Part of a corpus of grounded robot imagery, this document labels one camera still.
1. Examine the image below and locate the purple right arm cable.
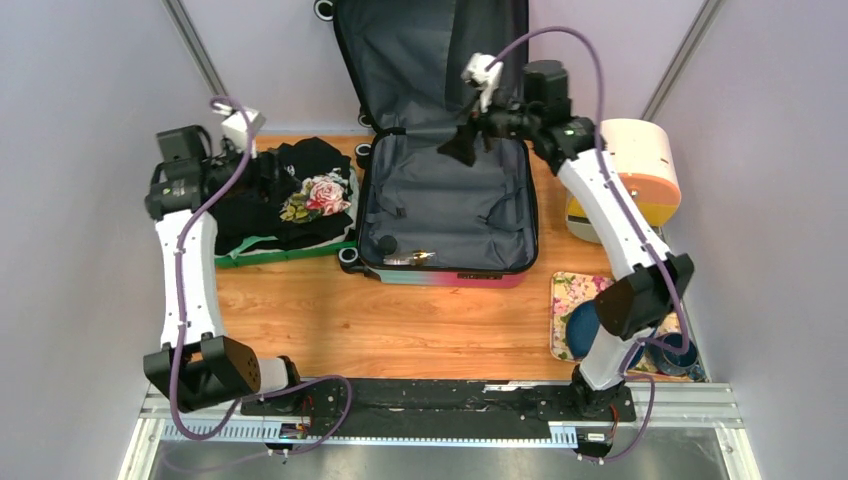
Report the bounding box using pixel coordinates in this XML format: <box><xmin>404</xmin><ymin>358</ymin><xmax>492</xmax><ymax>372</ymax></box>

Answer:
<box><xmin>486</xmin><ymin>26</ymin><xmax>690</xmax><ymax>464</ymax></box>

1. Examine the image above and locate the black clothing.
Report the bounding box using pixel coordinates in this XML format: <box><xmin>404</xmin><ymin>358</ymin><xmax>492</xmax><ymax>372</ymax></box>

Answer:
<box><xmin>210</xmin><ymin>172</ymin><xmax>293</xmax><ymax>256</ymax></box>

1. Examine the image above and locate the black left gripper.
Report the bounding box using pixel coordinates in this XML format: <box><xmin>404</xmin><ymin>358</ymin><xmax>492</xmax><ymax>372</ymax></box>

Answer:
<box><xmin>202</xmin><ymin>135</ymin><xmax>303</xmax><ymax>207</ymax></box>

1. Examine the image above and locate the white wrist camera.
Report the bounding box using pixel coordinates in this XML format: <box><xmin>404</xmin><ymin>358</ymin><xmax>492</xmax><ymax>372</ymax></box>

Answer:
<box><xmin>461</xmin><ymin>53</ymin><xmax>503</xmax><ymax>114</ymax></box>
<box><xmin>221</xmin><ymin>108</ymin><xmax>266</xmax><ymax>151</ymax></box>

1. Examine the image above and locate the green tie-dye garment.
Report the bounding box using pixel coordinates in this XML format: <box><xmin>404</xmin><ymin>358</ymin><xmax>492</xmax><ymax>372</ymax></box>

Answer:
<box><xmin>227</xmin><ymin>236</ymin><xmax>278</xmax><ymax>259</ymax></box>

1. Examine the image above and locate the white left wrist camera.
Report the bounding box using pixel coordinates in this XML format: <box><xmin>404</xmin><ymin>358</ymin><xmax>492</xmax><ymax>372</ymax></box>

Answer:
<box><xmin>221</xmin><ymin>108</ymin><xmax>266</xmax><ymax>151</ymax></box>

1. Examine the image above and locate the dark blue plate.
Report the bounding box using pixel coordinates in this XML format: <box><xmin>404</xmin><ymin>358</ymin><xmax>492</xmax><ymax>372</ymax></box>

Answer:
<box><xmin>565</xmin><ymin>300</ymin><xmax>600</xmax><ymax>360</ymax></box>

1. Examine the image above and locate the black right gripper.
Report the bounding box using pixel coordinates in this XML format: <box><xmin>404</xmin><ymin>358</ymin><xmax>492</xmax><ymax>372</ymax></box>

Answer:
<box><xmin>439</xmin><ymin>80</ymin><xmax>541</xmax><ymax>166</ymax></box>

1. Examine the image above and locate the floral pattern tray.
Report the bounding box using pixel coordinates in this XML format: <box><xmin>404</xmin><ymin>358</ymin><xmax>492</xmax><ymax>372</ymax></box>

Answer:
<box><xmin>550</xmin><ymin>272</ymin><xmax>686</xmax><ymax>379</ymax></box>

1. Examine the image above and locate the green plastic tray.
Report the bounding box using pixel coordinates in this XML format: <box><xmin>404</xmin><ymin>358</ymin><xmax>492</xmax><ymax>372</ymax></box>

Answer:
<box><xmin>215</xmin><ymin>241</ymin><xmax>356</xmax><ymax>269</ymax></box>

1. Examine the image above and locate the round pastel drawer cabinet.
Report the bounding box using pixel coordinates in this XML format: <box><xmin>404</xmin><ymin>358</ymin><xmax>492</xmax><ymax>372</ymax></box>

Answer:
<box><xmin>601</xmin><ymin>118</ymin><xmax>682</xmax><ymax>229</ymax></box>

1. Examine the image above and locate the dark blue cup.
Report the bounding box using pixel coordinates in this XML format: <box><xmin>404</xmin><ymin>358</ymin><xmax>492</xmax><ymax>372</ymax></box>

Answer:
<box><xmin>647</xmin><ymin>332</ymin><xmax>706</xmax><ymax>382</ymax></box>

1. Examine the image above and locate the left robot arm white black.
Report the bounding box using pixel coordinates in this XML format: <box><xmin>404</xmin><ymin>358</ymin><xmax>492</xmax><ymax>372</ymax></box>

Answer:
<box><xmin>143</xmin><ymin>125</ymin><xmax>306</xmax><ymax>415</ymax></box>

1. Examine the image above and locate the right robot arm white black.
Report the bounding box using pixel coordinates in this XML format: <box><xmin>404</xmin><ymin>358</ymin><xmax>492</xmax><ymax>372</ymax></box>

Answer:
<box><xmin>438</xmin><ymin>53</ymin><xmax>694</xmax><ymax>419</ymax></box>

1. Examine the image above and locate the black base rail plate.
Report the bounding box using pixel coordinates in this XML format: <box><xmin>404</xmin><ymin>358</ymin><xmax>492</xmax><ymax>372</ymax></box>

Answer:
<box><xmin>240</xmin><ymin>378</ymin><xmax>636</xmax><ymax>440</ymax></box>

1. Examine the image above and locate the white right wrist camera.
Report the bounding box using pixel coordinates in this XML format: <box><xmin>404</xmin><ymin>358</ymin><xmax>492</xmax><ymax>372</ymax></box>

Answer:
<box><xmin>461</xmin><ymin>53</ymin><xmax>503</xmax><ymax>114</ymax></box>

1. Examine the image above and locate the black floral print garment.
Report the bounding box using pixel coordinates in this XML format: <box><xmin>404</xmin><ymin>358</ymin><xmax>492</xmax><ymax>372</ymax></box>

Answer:
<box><xmin>260</xmin><ymin>137</ymin><xmax>357</xmax><ymax>251</ymax></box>

